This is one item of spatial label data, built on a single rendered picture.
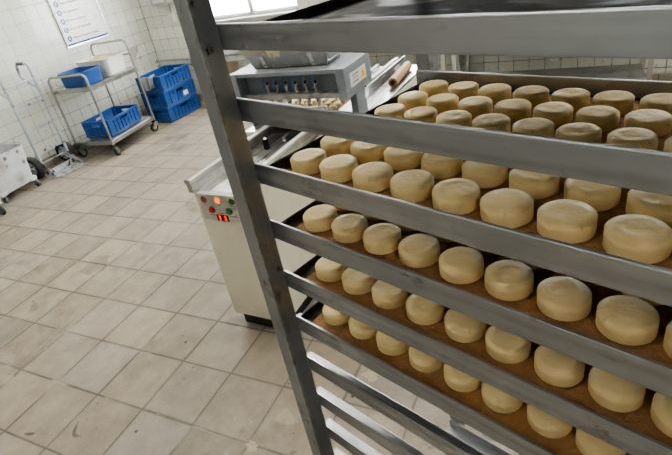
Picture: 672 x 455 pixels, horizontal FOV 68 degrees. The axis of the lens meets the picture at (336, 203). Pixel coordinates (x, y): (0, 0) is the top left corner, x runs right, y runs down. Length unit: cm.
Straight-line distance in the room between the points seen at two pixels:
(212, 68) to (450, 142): 31
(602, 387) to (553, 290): 11
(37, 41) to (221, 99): 606
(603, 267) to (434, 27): 23
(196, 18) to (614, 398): 59
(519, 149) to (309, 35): 23
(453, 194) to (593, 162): 17
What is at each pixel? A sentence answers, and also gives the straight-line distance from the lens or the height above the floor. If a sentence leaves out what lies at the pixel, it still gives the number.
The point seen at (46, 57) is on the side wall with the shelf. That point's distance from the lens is 669.
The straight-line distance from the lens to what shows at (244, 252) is 244.
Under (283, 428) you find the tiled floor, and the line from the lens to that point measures 230.
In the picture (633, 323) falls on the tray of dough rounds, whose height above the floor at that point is 142.
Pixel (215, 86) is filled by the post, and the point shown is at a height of 163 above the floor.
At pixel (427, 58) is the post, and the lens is 96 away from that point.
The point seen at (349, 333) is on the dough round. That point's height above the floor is 122.
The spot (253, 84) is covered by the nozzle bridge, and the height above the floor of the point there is 110.
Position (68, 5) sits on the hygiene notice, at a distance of 697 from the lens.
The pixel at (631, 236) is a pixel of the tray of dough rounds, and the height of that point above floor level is 151.
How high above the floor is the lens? 176
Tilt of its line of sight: 28 degrees down
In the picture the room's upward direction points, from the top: 11 degrees counter-clockwise
